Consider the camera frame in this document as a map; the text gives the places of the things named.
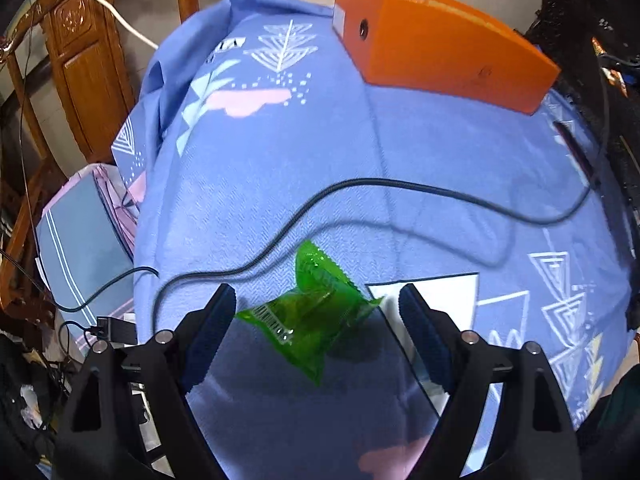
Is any green candy packet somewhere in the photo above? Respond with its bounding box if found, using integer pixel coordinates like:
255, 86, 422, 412
235, 240, 382, 385

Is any blue pink folded cloth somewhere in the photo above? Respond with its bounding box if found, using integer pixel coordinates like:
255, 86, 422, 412
36, 164, 154, 353

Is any dark red smartphone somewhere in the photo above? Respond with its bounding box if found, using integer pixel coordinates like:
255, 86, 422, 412
553, 120, 600, 188

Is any blue patterned tablecloth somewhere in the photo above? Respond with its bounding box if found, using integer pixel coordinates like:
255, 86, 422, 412
112, 0, 636, 479

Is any carved wooden chair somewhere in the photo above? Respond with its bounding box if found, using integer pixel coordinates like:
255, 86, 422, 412
0, 0, 202, 321

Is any dark carved wooden sofa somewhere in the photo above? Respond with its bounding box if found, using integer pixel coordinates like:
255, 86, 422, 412
524, 0, 640, 241

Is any orange storage box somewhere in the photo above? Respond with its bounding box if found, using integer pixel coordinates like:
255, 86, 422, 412
332, 0, 560, 115

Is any black cable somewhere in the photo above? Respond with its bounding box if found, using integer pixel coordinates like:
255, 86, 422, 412
0, 84, 612, 346

